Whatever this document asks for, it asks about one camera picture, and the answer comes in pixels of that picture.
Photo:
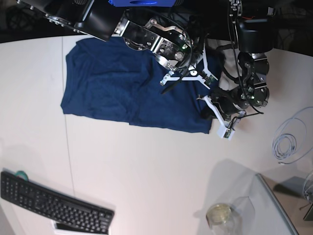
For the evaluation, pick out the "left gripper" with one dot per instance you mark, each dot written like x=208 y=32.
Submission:
x=228 y=102

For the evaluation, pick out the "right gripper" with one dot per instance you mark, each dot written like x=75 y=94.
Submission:
x=188 y=59

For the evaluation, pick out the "blue t-shirt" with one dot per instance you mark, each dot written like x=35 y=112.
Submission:
x=109 y=81

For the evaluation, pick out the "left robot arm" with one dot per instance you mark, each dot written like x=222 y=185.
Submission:
x=249 y=27

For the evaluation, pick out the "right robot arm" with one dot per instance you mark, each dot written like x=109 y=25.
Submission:
x=137 y=22

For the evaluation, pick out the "blue box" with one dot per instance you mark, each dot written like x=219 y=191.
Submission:
x=145 y=3

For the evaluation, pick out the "clear glass jar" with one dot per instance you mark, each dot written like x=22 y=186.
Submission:
x=235 y=218

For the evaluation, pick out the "green tape roll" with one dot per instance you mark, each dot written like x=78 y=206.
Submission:
x=22 y=175

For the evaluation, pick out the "black keyboard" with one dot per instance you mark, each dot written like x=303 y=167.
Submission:
x=74 y=213

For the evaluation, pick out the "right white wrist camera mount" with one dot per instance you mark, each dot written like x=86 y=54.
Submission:
x=163 y=57

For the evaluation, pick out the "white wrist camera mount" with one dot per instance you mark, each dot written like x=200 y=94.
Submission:
x=227 y=121
x=163 y=57

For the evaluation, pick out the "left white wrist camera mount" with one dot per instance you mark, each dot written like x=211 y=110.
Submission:
x=227 y=121

